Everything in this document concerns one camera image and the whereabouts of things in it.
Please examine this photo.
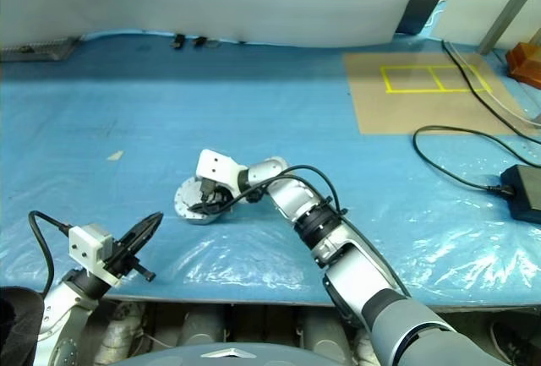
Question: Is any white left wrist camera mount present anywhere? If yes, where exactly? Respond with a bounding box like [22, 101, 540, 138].
[68, 222, 123, 287]

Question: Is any blue plastic table cover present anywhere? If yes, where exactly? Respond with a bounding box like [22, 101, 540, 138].
[0, 30, 541, 309]

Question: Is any black power adapter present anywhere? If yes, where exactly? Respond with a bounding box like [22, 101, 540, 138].
[500, 163, 541, 226]

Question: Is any clear plastic tube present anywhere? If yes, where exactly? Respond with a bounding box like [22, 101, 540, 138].
[445, 41, 541, 125]

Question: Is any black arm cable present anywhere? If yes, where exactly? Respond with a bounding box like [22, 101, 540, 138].
[200, 165, 346, 217]
[28, 210, 73, 295]

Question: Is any aluminium frame post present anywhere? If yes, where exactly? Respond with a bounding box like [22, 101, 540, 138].
[478, 0, 541, 55]

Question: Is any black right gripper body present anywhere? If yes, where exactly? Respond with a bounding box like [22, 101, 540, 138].
[199, 179, 238, 211]

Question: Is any orange wooden box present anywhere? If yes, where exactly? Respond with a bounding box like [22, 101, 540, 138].
[505, 41, 541, 85]

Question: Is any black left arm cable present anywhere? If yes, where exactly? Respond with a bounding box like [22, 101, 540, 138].
[28, 210, 73, 295]

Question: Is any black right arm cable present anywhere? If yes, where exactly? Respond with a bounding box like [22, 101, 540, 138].
[200, 165, 346, 217]

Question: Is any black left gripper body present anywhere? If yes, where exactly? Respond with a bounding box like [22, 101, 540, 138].
[102, 237, 157, 281]

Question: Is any black power cable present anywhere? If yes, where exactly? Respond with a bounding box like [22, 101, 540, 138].
[441, 39, 541, 145]
[412, 124, 541, 194]

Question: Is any grey robot torso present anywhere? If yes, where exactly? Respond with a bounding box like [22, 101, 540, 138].
[126, 343, 305, 366]

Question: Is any grey metal tray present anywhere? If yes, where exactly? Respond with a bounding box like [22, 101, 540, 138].
[0, 36, 81, 62]

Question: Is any white wrapped cylinder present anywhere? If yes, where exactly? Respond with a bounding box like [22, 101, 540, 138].
[95, 301, 148, 363]

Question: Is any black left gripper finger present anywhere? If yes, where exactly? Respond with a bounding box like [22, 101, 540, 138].
[119, 211, 165, 246]
[126, 218, 163, 258]

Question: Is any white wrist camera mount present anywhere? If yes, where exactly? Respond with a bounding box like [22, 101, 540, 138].
[195, 149, 249, 194]
[68, 222, 123, 287]

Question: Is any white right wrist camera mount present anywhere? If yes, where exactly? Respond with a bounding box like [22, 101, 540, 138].
[195, 149, 249, 194]

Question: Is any pale grey cylinder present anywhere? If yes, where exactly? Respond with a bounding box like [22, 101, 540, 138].
[298, 309, 352, 363]
[180, 304, 226, 347]

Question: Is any round silver motor housing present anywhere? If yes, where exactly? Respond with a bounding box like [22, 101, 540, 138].
[173, 177, 232, 227]

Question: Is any brown cardboard sheet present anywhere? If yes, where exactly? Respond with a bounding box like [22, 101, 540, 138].
[342, 52, 541, 135]

